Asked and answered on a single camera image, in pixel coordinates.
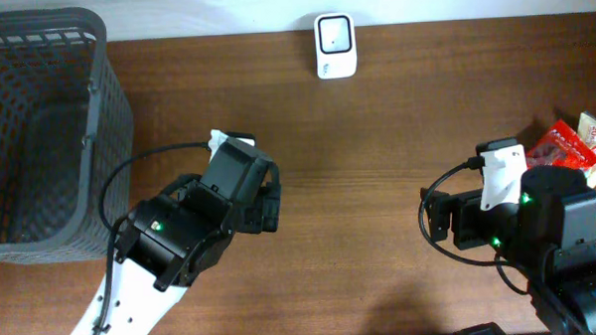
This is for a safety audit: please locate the red candy bag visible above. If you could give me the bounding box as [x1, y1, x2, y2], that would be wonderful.
[526, 119, 596, 171]

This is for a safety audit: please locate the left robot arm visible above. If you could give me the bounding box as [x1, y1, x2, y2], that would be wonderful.
[70, 166, 281, 335]

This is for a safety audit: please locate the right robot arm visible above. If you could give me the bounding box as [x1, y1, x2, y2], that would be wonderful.
[418, 166, 596, 335]

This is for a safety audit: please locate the white barcode scanner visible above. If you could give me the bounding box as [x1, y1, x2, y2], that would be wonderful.
[314, 13, 358, 81]

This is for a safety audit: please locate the dark grey plastic basket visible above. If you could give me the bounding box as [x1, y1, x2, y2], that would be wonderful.
[0, 7, 134, 264]

